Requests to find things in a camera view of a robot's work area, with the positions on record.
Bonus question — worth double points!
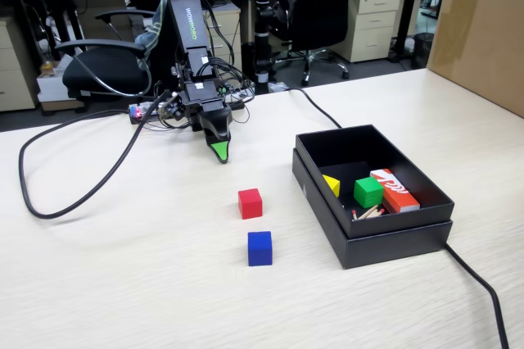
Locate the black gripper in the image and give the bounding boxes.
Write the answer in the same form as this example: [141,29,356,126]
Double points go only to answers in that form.
[179,97,233,165]

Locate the red wooden cube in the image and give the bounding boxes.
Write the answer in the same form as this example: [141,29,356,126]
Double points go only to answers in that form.
[237,188,264,220]

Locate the blue wooden cube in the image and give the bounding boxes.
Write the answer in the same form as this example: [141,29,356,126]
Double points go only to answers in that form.
[247,230,273,268]

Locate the green wooden cube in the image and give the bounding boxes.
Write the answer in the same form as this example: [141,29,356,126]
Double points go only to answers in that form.
[353,176,385,209]

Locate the controller circuit board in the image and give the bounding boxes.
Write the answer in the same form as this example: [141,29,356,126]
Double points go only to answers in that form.
[128,101,165,125]

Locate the light wood drawer cabinet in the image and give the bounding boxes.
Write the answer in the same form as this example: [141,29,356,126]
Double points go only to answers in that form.
[0,16,40,113]
[202,7,243,75]

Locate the striped green grey garment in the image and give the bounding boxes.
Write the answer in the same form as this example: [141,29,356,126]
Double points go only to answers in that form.
[133,0,169,72]

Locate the black office chair with armrests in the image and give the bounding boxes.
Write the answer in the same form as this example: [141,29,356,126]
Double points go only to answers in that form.
[55,8,153,101]

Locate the yellow wooden block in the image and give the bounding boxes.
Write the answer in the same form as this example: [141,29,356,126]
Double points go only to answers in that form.
[322,174,341,198]

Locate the black open cardboard box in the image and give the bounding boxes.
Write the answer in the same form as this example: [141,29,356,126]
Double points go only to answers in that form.
[295,123,456,239]

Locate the black mesh office chair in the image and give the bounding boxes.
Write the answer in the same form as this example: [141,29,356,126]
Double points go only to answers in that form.
[272,0,364,87]

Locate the stacked white boxes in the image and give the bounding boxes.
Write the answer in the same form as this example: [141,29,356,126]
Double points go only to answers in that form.
[35,60,85,113]

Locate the white drawer cabinet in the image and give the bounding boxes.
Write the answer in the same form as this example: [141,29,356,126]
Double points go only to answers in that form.
[333,0,403,64]

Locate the orange white matchbox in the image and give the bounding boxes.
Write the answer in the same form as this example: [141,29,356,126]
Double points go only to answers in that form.
[370,168,422,214]

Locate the black waste bin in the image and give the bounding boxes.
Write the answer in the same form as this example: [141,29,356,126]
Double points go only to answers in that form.
[411,32,435,70]

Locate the large brown cardboard box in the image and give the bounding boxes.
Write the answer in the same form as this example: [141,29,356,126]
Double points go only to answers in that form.
[425,0,524,119]

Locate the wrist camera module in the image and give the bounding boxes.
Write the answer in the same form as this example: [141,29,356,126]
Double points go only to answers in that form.
[157,93,184,123]

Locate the thin black wire bundle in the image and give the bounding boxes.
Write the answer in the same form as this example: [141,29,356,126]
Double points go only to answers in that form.
[199,0,255,125]

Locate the thick black camera cable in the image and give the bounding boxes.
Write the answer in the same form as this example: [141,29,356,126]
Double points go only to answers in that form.
[17,89,171,220]

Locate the black power cable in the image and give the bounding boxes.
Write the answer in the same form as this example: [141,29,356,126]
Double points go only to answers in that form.
[282,86,511,349]

